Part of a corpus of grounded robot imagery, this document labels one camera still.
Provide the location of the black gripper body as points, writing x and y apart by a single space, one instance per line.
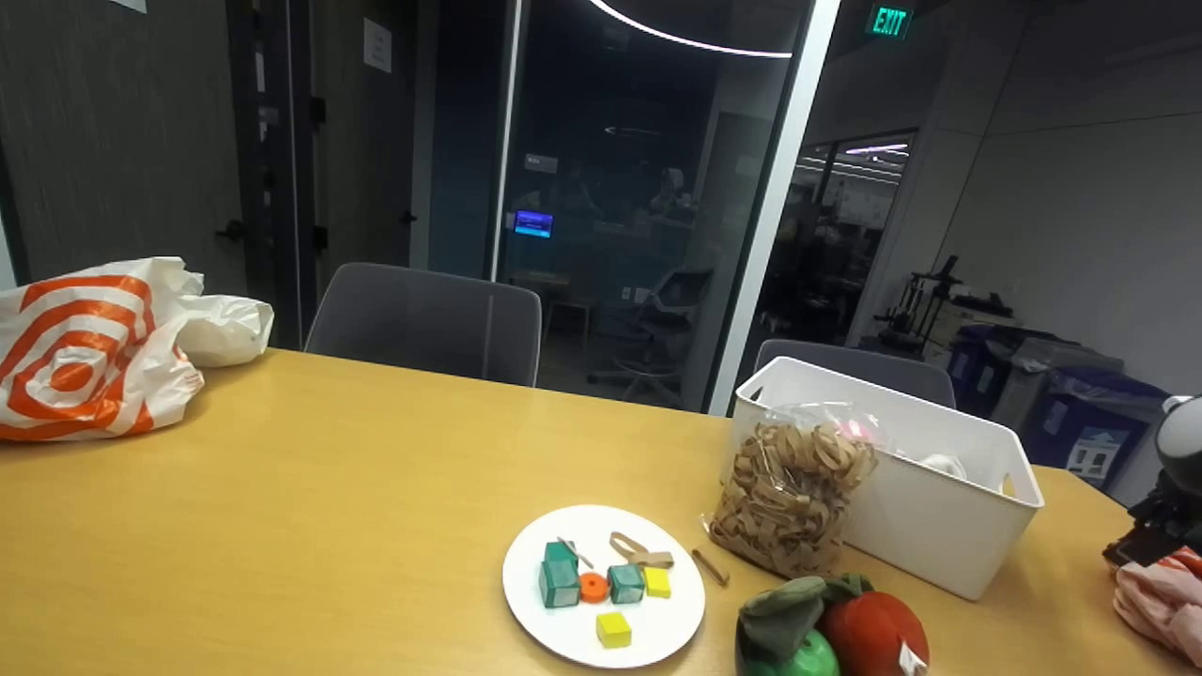
1170 526

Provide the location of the red plush fruit green leaves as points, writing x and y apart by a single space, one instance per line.
871 633

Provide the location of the white plastic basket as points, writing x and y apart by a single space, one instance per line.
932 530

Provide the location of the small white item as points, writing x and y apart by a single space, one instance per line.
941 464

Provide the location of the grey chair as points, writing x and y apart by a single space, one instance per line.
865 368
428 321

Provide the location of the clear container of pretzels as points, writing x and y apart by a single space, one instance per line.
792 502

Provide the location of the green apple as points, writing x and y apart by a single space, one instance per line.
802 663

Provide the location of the small wooden stick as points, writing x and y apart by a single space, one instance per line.
712 565

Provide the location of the thick white window pillar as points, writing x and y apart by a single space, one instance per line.
771 199

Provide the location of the yellow wooden block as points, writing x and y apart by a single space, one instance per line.
659 583
613 629

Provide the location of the tan wooden piece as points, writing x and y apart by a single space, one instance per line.
640 552

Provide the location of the small teal wooden block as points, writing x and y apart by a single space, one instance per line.
624 583

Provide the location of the green exit sign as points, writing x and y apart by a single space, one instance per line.
890 20

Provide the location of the orange round bead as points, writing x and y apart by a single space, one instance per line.
595 588

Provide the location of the white round plate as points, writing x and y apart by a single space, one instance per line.
552 626

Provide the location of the blue glowing screen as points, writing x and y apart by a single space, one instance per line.
532 224

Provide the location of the white paper on door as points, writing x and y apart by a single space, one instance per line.
379 47

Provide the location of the orange and white plastic bag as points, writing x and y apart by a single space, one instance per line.
76 362

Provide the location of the black machine frame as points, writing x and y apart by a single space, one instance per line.
932 306

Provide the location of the thin white window post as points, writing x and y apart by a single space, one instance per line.
505 127

